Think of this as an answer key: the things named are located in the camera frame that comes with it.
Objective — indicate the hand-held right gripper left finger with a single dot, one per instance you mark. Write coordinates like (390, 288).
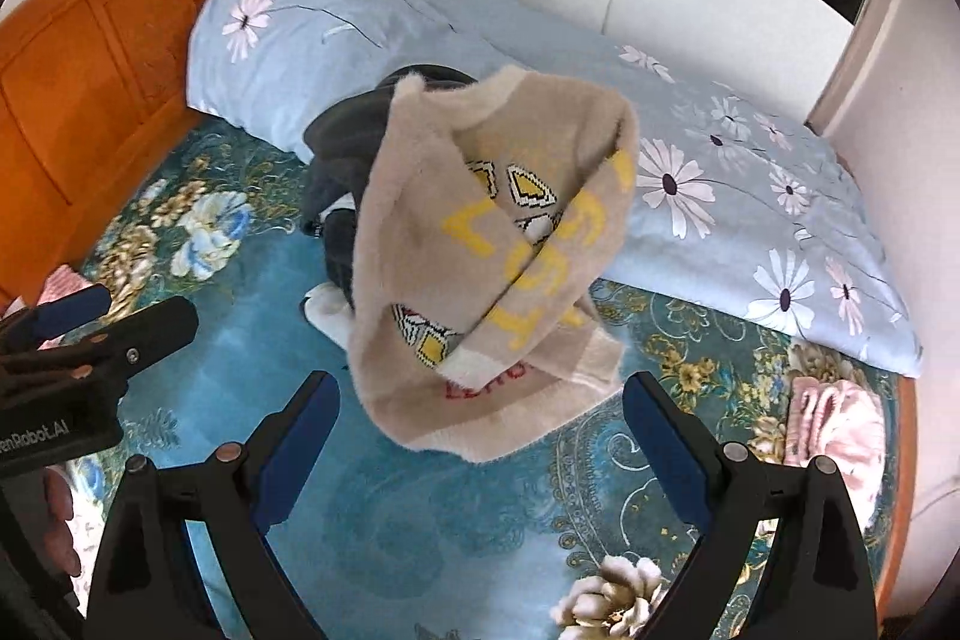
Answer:
(296, 452)

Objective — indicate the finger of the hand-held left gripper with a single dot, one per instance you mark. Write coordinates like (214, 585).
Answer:
(71, 306)
(150, 332)

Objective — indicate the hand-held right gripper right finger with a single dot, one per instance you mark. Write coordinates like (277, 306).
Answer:
(664, 445)

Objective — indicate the beige fuzzy knit sweater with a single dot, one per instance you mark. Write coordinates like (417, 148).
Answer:
(450, 280)

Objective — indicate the dark grey clothes pile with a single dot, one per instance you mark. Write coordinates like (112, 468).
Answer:
(337, 138)

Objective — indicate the person's left hand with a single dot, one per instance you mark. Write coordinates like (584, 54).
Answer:
(61, 520)

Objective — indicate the pink patterned cloth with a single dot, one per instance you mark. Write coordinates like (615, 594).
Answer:
(56, 284)

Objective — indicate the teal floral bed sheet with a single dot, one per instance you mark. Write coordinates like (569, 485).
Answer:
(225, 325)

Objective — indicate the pink folded cloth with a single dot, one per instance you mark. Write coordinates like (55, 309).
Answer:
(840, 422)

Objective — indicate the orange wooden headboard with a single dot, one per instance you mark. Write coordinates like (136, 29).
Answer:
(90, 63)

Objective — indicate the light blue daisy quilt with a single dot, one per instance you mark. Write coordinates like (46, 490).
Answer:
(337, 10)

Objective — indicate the orange wooden bed rail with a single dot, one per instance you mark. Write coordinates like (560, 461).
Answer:
(900, 460)

